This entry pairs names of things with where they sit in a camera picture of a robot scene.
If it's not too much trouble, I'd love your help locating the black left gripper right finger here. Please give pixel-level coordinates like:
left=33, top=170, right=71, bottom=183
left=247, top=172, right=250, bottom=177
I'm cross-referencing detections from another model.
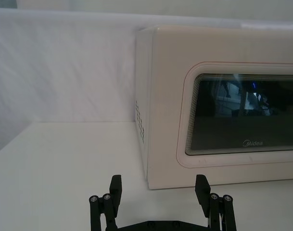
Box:
left=195, top=174, right=237, bottom=231

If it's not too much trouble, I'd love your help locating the white table cloth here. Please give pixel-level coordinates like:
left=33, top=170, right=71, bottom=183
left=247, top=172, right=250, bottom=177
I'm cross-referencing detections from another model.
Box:
left=0, top=121, right=293, bottom=231

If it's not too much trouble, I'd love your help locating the white curtain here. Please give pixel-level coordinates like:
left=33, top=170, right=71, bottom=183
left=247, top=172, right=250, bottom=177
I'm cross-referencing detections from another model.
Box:
left=0, top=0, right=293, bottom=124

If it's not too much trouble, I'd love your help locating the cream microwave oven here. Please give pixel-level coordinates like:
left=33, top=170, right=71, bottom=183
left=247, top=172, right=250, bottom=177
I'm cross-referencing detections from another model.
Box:
left=136, top=24, right=293, bottom=191

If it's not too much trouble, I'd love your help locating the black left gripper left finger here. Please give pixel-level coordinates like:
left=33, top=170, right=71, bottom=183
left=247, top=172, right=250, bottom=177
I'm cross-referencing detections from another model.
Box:
left=88, top=175, right=123, bottom=231

